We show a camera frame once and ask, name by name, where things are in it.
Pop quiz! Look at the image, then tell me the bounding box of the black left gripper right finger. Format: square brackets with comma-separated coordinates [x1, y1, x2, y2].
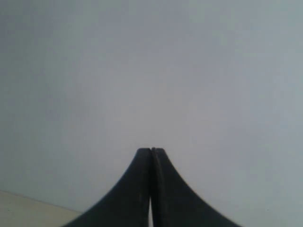
[150, 148, 238, 227]

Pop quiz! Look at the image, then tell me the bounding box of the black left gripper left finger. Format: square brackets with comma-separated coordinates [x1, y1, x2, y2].
[65, 148, 152, 227]

